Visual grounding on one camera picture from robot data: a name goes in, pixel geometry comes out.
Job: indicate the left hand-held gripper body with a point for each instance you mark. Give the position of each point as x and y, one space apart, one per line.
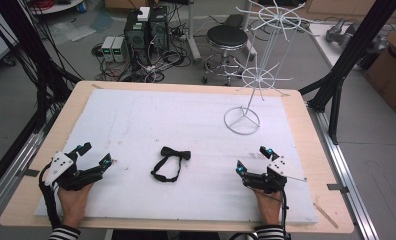
60 165

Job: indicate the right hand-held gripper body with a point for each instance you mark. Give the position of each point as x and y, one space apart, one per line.
269 178

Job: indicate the person's right hand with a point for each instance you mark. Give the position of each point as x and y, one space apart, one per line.
269 207

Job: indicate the person's left hand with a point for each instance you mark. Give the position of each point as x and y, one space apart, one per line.
73 204

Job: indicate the grey tape piece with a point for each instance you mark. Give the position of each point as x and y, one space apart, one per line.
337 188
31 172

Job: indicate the white foam mat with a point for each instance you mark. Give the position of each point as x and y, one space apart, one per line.
152 116

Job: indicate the black bow tie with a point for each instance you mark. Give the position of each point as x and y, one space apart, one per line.
176 153

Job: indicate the grey power supply unit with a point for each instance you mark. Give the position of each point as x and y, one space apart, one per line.
120 49
107 48

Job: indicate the black round stool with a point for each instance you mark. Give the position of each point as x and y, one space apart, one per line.
226 36

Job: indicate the black computer tower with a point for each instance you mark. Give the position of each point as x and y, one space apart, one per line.
136 36
159 31

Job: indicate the white metal table leg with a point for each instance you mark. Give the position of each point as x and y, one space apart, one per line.
194 33

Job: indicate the grey machine part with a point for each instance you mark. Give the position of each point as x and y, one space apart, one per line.
342 33

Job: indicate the white round table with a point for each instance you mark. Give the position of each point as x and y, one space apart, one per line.
57 7

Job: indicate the white box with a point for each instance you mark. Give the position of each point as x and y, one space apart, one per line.
143 14

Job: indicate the cardboard box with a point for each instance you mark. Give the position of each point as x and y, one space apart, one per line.
391 70

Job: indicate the aluminium rail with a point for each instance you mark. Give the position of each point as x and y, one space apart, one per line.
346 186
6 196

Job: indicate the black metal frame post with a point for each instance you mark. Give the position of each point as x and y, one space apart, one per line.
359 43

